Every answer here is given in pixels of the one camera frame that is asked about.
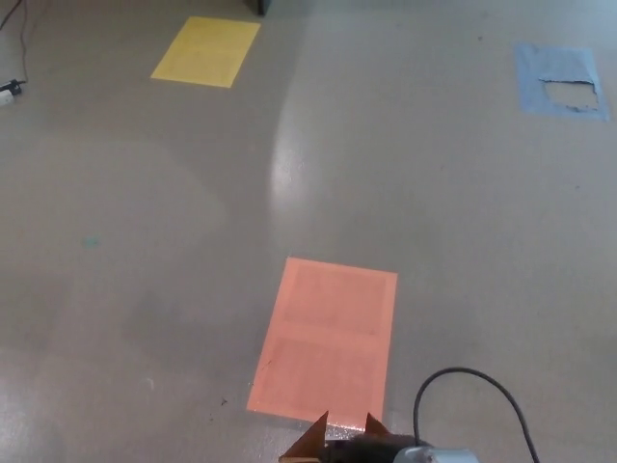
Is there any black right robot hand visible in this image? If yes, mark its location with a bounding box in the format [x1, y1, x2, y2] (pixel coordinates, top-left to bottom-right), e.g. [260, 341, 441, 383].
[331, 432, 418, 463]

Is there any brown cardboard box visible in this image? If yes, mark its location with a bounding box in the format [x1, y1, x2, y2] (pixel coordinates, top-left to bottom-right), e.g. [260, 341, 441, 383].
[281, 410, 394, 463]

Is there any orange paper sheet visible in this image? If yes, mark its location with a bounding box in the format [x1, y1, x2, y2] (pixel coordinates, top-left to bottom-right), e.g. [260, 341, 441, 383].
[245, 256, 399, 423]

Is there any torn blue paper sheet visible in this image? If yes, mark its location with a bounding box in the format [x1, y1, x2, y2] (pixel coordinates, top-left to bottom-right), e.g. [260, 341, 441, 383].
[513, 41, 610, 123]

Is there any yellow paper sheet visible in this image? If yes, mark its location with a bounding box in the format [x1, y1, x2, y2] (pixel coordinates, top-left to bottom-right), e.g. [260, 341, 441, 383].
[149, 15, 262, 89]

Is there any white power strip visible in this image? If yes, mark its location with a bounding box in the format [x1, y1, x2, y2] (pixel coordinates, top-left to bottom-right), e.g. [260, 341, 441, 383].
[0, 78, 26, 106]

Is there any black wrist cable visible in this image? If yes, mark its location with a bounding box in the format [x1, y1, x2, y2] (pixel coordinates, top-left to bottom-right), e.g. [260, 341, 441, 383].
[413, 367, 542, 463]

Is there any thin black power cable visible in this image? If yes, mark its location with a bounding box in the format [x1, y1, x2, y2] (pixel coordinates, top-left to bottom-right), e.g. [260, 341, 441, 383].
[17, 0, 29, 84]

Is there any thin dark red cable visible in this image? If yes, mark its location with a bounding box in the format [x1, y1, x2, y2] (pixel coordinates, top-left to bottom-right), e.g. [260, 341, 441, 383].
[0, 0, 23, 28]

